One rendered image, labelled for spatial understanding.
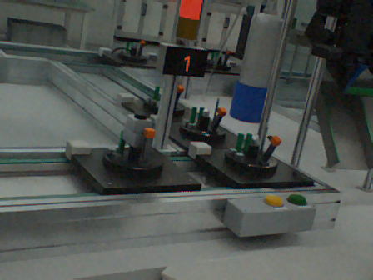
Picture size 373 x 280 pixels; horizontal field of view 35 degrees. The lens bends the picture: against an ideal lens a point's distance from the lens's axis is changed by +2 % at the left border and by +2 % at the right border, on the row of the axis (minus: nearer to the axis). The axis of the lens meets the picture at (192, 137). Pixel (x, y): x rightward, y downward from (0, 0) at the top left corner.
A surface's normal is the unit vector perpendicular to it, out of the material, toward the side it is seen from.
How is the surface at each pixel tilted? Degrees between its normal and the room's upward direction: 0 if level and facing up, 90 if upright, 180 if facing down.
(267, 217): 90
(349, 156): 45
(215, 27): 90
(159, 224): 90
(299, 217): 90
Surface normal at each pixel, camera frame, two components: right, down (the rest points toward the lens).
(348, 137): 0.37, -0.44
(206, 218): 0.50, 0.33
